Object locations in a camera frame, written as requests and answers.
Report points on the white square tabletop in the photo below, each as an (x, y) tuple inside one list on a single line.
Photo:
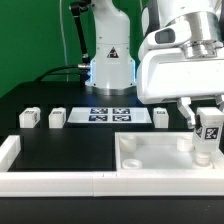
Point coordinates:
[(155, 151)]

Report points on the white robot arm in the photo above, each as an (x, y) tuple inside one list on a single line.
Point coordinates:
[(111, 55)]

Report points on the white U-shaped obstacle fence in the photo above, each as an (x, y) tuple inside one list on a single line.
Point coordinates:
[(198, 181)]

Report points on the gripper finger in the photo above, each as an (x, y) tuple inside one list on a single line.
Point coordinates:
[(220, 101), (183, 105)]

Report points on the white marker sheet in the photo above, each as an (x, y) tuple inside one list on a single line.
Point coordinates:
[(109, 115)]

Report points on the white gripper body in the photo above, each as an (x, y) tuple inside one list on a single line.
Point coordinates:
[(165, 74)]

